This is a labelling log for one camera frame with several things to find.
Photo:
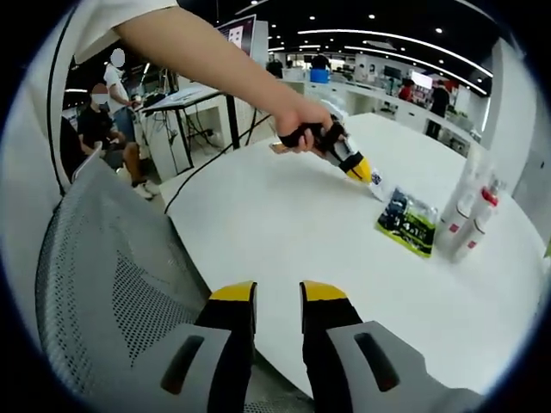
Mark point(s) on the dark green foil pouch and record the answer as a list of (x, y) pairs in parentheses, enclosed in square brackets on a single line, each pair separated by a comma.
[(406, 228)]

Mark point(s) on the white skincare tube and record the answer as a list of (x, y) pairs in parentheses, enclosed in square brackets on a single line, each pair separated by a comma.
[(473, 172)]

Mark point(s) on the person's white shirt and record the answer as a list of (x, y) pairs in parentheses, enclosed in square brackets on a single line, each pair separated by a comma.
[(26, 150)]

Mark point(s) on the long white counter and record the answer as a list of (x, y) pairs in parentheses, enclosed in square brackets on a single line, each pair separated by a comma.
[(404, 114)]

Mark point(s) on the white standing desk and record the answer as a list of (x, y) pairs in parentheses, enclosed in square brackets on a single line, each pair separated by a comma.
[(189, 92)]

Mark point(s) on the wall display screen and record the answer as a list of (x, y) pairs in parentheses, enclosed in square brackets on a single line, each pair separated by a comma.
[(422, 78)]

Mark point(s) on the person's left hand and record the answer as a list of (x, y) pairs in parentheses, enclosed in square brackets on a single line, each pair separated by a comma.
[(301, 122)]

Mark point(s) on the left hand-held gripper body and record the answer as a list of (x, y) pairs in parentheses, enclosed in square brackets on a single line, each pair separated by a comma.
[(340, 144)]

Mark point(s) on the blue bin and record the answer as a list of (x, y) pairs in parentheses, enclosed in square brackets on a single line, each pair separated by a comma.
[(320, 76)]

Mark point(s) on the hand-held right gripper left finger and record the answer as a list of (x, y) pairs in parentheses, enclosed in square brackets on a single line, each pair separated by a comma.
[(224, 344)]

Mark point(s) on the grey mesh office chair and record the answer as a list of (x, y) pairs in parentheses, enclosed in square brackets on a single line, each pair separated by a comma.
[(107, 266)]

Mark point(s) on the red screen monitor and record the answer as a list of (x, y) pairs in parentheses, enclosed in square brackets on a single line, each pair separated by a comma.
[(239, 36)]

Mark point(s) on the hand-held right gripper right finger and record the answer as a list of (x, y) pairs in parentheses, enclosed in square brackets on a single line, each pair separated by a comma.
[(331, 344)]

